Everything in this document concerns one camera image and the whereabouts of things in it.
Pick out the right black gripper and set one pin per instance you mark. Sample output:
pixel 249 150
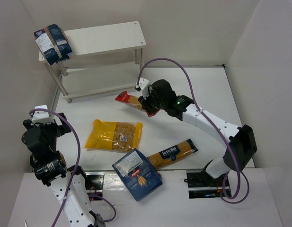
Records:
pixel 147 103

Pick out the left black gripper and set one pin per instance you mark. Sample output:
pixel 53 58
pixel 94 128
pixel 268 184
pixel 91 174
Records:
pixel 61 127

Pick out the red spaghetti packet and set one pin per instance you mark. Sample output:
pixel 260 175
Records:
pixel 132 101

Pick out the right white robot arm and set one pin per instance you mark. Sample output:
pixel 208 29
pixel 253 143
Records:
pixel 239 141

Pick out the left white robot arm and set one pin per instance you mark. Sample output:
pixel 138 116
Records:
pixel 49 166

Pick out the yellow fusilli pasta bag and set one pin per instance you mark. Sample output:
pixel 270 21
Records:
pixel 114 136

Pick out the white two-tier shelf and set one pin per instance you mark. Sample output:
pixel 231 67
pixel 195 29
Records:
pixel 105 58

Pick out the dark blue pasta bag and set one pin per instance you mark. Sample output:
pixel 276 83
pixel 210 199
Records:
pixel 53 44

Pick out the blue la skilla spaghetti packet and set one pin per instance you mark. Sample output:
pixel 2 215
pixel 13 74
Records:
pixel 173 154

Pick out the blue spaghetti box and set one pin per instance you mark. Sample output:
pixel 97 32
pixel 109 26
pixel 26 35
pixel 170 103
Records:
pixel 138 175

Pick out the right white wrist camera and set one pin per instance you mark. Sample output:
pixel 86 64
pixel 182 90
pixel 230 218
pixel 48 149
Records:
pixel 143 86

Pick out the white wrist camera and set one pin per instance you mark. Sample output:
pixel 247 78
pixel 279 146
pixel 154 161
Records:
pixel 41 117
pixel 143 86

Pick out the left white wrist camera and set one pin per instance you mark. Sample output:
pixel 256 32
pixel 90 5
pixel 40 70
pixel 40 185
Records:
pixel 41 117

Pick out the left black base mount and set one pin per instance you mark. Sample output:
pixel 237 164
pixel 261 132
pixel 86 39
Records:
pixel 94 184

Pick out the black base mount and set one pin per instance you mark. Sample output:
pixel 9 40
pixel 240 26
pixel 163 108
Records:
pixel 198 188
pixel 94 184

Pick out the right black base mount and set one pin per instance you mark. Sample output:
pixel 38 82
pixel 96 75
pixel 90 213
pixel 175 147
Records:
pixel 198 188

